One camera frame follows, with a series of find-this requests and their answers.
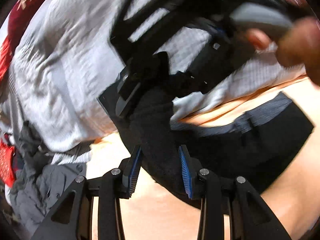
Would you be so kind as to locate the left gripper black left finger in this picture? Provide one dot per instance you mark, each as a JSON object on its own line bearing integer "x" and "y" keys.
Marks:
{"x": 71, "y": 216}

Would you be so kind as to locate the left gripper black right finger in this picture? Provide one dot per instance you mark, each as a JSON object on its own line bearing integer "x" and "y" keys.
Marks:
{"x": 249, "y": 215}

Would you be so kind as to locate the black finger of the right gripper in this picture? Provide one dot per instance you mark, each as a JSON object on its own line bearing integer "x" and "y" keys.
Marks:
{"x": 141, "y": 88}
{"x": 185, "y": 83}

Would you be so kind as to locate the black pants with blue trim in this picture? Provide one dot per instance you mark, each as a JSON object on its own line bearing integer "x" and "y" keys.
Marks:
{"x": 258, "y": 145}

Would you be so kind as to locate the person's right hand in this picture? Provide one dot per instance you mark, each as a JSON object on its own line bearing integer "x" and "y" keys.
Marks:
{"x": 300, "y": 45}

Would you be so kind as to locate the dark grey garment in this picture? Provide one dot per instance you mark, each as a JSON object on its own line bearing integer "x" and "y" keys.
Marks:
{"x": 42, "y": 180}

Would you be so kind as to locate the grey white striped blanket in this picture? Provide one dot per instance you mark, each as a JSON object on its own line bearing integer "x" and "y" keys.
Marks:
{"x": 64, "y": 61}

